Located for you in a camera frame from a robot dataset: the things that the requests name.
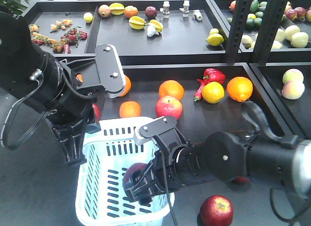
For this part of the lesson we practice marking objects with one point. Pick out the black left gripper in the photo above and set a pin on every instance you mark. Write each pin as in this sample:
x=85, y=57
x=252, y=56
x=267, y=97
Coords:
x=74, y=118

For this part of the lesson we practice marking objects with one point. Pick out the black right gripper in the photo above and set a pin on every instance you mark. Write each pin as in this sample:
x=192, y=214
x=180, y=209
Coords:
x=170, y=170

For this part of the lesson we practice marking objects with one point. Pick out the dark red apple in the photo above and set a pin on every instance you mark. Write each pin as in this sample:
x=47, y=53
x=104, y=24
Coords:
x=133, y=177

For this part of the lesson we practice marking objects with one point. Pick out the light blue plastic basket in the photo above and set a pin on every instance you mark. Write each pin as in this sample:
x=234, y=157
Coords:
x=100, y=198

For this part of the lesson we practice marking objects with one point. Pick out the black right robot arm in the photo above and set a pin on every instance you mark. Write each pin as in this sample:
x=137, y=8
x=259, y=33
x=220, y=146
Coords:
x=282, y=162

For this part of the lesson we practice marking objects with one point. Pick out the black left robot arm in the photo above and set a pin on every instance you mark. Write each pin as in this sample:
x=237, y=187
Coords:
x=36, y=78

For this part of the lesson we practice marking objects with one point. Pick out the red yellow apple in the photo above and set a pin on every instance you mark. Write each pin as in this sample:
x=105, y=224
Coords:
x=96, y=111

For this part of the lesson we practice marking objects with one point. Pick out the small orange tangerine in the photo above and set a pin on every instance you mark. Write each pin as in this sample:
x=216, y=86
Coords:
x=129, y=109

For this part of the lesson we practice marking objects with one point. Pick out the red striped apple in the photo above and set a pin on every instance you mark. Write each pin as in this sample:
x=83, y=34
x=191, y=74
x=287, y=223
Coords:
x=217, y=210

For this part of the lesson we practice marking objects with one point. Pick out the orange grapefruit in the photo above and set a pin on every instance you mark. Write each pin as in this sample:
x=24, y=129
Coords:
x=128, y=86

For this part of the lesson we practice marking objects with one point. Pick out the pink red apple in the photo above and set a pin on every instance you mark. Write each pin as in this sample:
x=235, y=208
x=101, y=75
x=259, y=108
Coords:
x=168, y=106

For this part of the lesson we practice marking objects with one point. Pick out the red chili pepper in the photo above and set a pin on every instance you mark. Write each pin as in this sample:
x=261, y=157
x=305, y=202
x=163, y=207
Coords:
x=198, y=95

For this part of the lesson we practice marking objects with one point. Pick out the yellow orange fruit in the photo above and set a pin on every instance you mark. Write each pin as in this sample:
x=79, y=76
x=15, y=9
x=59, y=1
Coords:
x=213, y=92

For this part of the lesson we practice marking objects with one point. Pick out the red bell pepper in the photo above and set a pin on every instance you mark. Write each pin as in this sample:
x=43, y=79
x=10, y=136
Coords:
x=212, y=75

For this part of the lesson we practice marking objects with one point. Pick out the white garlic bulb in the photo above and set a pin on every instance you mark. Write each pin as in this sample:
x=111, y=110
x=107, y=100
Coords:
x=151, y=31

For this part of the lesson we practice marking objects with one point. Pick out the large orange with navel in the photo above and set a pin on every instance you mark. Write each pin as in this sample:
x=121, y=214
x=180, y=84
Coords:
x=239, y=88

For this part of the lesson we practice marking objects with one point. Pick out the front pale peach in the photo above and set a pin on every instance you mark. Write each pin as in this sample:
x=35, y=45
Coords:
x=293, y=89

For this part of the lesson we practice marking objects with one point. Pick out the pale peach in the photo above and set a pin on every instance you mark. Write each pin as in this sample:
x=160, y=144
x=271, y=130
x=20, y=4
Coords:
x=292, y=74
x=293, y=89

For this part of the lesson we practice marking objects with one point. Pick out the rear pale peach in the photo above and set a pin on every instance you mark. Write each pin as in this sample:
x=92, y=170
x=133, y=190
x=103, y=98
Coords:
x=292, y=74

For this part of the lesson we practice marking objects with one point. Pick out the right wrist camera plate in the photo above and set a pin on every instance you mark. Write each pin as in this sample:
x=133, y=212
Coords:
x=155, y=127

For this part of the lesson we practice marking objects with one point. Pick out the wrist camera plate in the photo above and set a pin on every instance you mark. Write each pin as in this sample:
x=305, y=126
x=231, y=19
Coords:
x=110, y=71
x=155, y=127

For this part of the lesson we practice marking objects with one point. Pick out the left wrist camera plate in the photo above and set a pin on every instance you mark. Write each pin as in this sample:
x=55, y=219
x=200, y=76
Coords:
x=110, y=71

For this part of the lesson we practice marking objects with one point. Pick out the black shelf upright post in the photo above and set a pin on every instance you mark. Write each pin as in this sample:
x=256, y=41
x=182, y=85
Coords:
x=237, y=28

